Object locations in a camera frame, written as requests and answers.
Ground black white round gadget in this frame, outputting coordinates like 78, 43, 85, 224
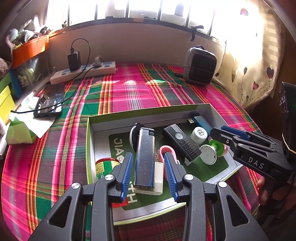
129, 123, 145, 152

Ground black smartphone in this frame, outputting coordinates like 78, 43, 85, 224
33, 84, 65, 118

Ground blue translucent case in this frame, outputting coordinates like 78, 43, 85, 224
188, 113, 213, 136

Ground black remote device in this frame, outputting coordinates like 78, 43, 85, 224
162, 124, 201, 166

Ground red lid small jar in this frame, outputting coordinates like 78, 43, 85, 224
95, 157, 120, 180

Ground black charging cable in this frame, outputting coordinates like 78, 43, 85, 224
10, 38, 102, 115

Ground black power adapter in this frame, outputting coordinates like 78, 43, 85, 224
68, 47, 81, 71

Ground yellow green boxes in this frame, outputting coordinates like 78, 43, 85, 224
0, 72, 15, 123

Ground pink white cable winder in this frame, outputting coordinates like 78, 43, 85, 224
158, 145, 182, 167

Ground white round small bottle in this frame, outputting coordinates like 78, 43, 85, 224
190, 126, 208, 145

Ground small grey fan heater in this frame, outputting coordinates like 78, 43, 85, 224
183, 45, 217, 85

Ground white power strip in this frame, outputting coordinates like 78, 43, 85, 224
50, 61, 116, 84

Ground green tissue pack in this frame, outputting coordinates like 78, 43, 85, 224
6, 118, 37, 145

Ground heart pattern curtain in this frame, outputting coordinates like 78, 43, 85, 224
212, 1, 285, 109

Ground white charger block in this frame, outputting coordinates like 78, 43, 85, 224
133, 162, 164, 196

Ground orange storage bin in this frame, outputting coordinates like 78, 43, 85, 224
12, 35, 49, 69

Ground plaid bed cover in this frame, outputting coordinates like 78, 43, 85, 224
1, 63, 259, 240

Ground white paper sheet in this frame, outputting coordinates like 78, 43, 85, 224
9, 92, 56, 138

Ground brown cloth bag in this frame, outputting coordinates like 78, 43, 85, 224
0, 35, 13, 80

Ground green cardboard box tray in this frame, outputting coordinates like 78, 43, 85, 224
86, 104, 242, 225

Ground white green spool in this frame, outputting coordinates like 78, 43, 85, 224
199, 139, 226, 165

